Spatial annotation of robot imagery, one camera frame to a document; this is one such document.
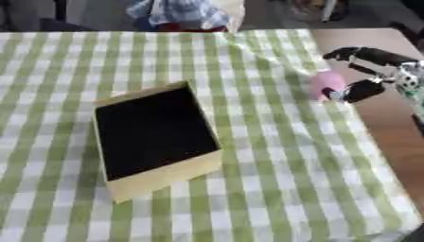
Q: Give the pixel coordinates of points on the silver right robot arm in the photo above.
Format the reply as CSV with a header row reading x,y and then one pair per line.
x,y
411,82

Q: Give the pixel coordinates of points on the person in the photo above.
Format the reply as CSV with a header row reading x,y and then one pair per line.
x,y
179,14

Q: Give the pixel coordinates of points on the tan cardboard box black inside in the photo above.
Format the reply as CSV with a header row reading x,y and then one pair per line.
x,y
156,139

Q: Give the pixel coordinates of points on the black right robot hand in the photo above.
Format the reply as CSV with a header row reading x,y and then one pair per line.
x,y
375,57

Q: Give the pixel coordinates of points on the pink soft toy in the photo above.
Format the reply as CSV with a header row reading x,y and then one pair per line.
x,y
325,82

